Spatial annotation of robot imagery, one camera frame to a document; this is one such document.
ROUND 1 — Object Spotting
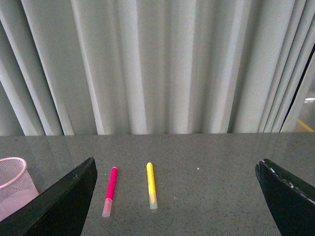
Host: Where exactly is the pink highlighter pen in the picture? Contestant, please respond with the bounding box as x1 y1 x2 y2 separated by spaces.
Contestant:
102 167 118 218

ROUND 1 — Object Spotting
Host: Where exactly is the pink mesh pen cup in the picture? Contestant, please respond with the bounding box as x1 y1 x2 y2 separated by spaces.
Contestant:
0 157 39 220

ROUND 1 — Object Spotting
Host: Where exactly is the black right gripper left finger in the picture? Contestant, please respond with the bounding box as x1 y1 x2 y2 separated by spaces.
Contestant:
0 157 97 236

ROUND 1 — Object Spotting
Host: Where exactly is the white pleated curtain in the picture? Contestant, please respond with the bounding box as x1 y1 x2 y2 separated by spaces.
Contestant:
0 0 315 136

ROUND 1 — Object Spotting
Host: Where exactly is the yellow highlighter pen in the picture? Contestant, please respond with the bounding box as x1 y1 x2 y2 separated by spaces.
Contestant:
146 162 158 210

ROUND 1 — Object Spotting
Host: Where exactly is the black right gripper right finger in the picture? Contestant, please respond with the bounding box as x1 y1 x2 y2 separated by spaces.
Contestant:
255 159 315 236

